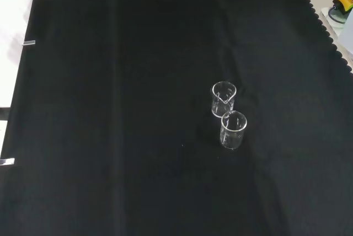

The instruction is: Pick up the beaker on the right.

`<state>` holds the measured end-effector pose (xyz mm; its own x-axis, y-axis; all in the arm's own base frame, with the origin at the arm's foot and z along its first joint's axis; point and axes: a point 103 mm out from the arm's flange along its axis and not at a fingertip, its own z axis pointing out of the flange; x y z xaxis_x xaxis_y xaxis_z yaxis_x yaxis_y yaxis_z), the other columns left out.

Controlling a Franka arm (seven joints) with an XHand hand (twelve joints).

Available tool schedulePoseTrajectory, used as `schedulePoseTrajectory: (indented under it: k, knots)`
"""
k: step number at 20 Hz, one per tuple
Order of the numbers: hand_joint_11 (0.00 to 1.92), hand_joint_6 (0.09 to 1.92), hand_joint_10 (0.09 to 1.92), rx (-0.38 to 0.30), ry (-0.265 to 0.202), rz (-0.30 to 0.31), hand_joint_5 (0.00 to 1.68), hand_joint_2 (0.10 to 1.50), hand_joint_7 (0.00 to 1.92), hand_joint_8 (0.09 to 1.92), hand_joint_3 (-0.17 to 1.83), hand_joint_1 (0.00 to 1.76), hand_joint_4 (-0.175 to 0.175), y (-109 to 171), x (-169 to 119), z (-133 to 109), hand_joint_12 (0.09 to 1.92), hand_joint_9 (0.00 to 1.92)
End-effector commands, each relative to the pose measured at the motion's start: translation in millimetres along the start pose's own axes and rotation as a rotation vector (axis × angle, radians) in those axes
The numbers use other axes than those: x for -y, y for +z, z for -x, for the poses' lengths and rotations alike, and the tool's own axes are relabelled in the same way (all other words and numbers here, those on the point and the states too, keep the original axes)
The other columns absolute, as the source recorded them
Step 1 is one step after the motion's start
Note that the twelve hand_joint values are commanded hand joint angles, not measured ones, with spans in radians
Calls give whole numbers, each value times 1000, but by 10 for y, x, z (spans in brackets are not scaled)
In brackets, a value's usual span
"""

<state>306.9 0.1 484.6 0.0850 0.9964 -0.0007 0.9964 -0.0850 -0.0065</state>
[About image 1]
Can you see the black bench cloth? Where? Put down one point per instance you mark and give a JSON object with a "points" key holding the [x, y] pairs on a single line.
{"points": [[110, 109]]}

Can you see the white foam pad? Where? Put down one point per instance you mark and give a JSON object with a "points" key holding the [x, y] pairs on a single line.
{"points": [[329, 27]]}

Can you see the pale grey board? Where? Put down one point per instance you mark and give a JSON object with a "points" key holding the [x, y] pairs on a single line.
{"points": [[347, 33]]}

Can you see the clear tape piece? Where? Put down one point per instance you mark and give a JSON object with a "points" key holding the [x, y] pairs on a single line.
{"points": [[29, 43], [7, 161]]}

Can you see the clear glass beaker with spout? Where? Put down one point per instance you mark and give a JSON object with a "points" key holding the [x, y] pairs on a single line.
{"points": [[220, 109]]}

